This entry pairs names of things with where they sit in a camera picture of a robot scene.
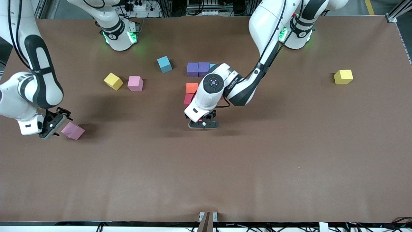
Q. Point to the black right camera mount plate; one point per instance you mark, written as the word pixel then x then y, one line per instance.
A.
pixel 51 129

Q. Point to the aluminium frame profile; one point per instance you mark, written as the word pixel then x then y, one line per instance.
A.
pixel 391 18
pixel 42 8

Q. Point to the red foam cube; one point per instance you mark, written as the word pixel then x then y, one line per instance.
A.
pixel 188 99

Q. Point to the purple foam cube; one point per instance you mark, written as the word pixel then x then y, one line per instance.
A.
pixel 203 69
pixel 192 70

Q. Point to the white label block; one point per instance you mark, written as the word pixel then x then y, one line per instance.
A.
pixel 323 228

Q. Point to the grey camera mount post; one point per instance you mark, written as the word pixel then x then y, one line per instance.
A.
pixel 206 224

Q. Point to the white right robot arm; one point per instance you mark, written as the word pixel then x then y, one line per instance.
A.
pixel 29 93

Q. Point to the large white power strip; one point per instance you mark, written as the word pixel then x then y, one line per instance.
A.
pixel 145 11

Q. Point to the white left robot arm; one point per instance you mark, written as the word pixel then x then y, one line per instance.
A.
pixel 206 100

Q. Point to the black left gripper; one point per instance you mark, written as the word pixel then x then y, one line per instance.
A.
pixel 214 114

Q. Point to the yellow foam cube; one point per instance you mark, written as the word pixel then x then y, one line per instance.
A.
pixel 343 77
pixel 113 81

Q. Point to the dark equipment rack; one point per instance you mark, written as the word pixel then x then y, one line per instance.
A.
pixel 231 4

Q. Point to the small white power strip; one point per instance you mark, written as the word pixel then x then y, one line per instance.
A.
pixel 206 13

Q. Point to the table cover sheet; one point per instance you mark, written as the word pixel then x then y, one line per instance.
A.
pixel 206 177

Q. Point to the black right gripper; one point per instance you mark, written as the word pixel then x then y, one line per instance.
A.
pixel 63 112

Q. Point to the cyan foam cube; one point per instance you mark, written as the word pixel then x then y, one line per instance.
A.
pixel 164 64
pixel 212 66

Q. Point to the pink foam cube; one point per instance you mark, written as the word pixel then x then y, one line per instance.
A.
pixel 135 83
pixel 73 130

